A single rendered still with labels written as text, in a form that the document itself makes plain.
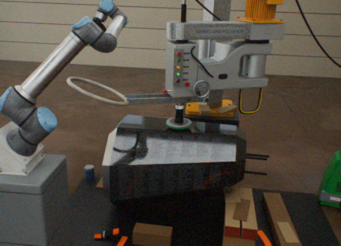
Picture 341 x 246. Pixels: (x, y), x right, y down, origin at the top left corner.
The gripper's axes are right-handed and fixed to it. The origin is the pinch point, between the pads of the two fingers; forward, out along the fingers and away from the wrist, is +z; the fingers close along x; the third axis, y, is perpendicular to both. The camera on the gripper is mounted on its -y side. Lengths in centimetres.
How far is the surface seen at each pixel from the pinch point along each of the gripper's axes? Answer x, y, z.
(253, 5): 72, -75, -77
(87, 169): -23, -67, 128
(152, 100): 49, -33, 22
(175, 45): 52, -29, -25
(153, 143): 57, -45, 55
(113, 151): 38, -25, 73
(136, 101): 43, -23, 26
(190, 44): 57, -39, -29
